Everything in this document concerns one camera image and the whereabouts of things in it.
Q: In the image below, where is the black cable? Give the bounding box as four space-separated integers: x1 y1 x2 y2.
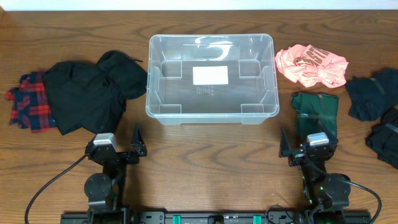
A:
341 179 382 224
24 154 90 224

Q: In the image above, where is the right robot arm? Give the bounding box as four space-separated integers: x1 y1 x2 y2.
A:
279 128 351 223

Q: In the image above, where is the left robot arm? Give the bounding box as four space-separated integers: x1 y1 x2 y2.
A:
84 124 147 223

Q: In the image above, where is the left black cable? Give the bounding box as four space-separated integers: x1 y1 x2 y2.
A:
24 154 90 224

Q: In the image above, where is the dark navy garment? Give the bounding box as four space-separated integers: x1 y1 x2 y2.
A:
345 68 397 121

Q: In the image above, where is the clear plastic storage bin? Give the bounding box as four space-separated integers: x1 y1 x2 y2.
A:
146 34 280 125

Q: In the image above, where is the white label in bin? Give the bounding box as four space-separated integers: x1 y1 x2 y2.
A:
193 66 229 85

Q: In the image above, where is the right black cable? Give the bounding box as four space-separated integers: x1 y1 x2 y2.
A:
341 179 382 224

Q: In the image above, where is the black garment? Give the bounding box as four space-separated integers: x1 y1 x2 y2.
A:
366 108 397 169
43 50 147 135

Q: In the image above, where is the pink printed t-shirt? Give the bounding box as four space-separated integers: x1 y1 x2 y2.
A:
275 44 348 88

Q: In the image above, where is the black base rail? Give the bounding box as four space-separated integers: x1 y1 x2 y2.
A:
60 210 371 224

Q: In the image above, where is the dark green garment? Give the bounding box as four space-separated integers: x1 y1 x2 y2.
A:
292 92 339 140

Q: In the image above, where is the red navy plaid shirt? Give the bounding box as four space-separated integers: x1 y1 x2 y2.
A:
5 72 57 133

